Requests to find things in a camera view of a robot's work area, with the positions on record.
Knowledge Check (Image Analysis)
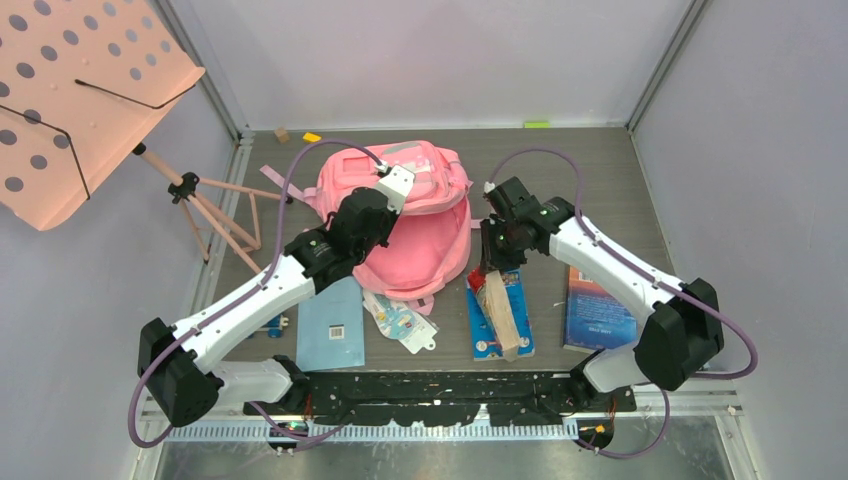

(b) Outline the pink student backpack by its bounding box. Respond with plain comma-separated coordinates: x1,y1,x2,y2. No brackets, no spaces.
259,140,476,317

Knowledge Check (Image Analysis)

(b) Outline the green paperback book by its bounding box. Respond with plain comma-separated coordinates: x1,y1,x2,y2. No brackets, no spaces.
467,267,521,362

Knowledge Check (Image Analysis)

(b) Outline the blue paperback book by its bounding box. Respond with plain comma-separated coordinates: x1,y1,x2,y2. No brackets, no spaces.
466,269,535,361

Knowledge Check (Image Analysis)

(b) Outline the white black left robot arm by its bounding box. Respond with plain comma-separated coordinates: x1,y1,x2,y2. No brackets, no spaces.
138,181,411,427

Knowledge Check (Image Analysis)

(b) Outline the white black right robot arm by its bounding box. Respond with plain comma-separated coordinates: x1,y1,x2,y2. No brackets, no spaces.
480,177,724,411

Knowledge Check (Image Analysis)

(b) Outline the green sticky note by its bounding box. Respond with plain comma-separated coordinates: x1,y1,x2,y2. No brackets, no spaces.
523,121,551,129

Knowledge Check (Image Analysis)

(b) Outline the packaged blue correction tape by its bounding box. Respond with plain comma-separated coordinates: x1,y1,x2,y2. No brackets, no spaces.
363,290,438,354

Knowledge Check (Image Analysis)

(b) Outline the light blue notebook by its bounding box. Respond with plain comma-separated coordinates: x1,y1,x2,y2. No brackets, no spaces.
295,277,365,372

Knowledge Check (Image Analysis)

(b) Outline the small wooden cube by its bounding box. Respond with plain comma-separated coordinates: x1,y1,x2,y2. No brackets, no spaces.
274,128,290,144

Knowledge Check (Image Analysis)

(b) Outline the dark blue orange book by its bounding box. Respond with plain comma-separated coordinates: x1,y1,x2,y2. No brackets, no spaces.
562,266,639,353

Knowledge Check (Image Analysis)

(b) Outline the yellow blue toy car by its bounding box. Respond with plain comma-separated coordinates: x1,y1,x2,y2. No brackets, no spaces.
249,315,289,339

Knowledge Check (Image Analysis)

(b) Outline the pink perforated music stand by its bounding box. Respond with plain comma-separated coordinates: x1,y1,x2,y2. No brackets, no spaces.
1,1,261,262

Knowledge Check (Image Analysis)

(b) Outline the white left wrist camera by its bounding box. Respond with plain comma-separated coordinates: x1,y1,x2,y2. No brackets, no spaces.
375,165,415,215

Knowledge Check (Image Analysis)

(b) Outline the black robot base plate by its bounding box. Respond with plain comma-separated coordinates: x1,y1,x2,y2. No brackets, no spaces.
243,371,636,427

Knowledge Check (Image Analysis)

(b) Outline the white slotted cable duct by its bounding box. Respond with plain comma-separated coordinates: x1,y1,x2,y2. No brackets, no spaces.
166,419,579,443

